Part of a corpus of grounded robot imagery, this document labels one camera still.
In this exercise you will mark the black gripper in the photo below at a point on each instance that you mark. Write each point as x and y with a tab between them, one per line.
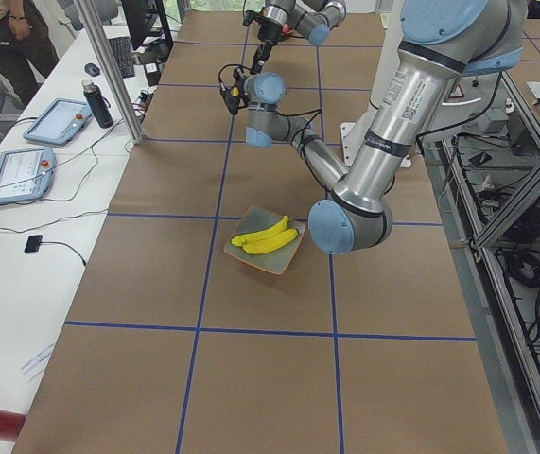
238	90

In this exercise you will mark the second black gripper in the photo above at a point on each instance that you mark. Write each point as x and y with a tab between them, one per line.
268	32

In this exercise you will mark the yellow banana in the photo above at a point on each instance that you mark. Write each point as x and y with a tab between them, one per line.
273	243
249	237

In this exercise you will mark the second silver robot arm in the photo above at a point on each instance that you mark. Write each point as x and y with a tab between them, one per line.
314	24

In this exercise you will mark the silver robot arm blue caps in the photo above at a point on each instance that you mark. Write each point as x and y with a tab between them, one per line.
442	40

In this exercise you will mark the black computer monitor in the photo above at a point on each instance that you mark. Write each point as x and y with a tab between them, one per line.
141	15

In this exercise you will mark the black keyboard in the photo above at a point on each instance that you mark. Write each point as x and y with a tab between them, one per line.
122	53

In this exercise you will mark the black water bottle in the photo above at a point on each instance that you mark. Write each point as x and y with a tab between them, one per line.
97	104

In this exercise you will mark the black computer mouse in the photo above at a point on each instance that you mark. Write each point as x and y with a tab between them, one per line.
91	69

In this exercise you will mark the blue teach pendant tablet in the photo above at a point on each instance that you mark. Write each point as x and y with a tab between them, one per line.
60	122

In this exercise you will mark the standing person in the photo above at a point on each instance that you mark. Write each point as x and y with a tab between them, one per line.
25	47

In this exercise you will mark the small black box device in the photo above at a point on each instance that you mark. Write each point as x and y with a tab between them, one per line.
33	243

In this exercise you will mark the white paper sheets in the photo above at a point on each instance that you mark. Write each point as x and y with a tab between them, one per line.
38	363

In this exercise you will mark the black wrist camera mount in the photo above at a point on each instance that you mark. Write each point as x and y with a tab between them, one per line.
250	16

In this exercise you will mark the aluminium frame post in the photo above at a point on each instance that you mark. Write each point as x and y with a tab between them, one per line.
88	15

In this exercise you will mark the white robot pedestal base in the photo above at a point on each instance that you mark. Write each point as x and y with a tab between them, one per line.
352	134

